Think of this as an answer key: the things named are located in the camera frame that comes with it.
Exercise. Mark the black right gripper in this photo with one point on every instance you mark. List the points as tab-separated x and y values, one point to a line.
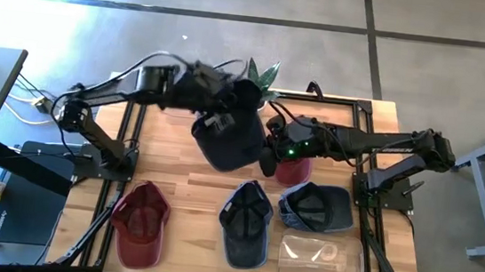
289	136

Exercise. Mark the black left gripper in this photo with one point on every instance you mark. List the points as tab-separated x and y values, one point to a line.
200	89

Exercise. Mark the dark navy cap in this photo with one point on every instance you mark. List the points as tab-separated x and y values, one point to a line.
232	148

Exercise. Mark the blue denim jeans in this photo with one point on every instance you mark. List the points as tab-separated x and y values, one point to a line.
244	252

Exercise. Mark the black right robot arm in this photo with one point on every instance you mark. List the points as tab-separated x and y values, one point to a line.
384	145

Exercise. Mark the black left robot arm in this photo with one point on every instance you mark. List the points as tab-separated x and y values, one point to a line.
154	80

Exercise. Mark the snake plant in white pot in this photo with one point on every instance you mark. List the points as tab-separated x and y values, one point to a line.
268	78

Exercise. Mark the black clamp lever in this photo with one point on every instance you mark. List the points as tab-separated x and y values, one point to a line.
412	188

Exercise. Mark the dark red cap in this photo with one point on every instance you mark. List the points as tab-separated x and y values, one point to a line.
137	251

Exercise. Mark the yellow power plug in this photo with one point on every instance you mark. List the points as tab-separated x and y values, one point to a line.
41	103

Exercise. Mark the black desk leg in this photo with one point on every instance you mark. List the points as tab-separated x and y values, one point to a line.
21	166

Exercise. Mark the black Husky case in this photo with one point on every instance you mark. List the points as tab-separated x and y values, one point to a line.
24	222

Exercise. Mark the black arched bracket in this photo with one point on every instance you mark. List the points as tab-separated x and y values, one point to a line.
318	89

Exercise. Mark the grey metal table frame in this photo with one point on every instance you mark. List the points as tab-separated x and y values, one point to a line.
482	213

